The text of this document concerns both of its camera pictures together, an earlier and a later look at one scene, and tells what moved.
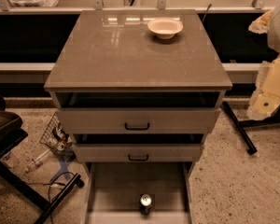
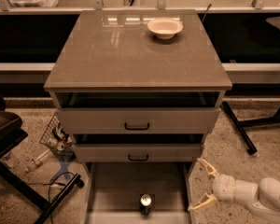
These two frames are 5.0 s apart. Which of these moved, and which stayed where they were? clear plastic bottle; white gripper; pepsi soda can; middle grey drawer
Moved: white gripper
Stayed: clear plastic bottle; middle grey drawer; pepsi soda can
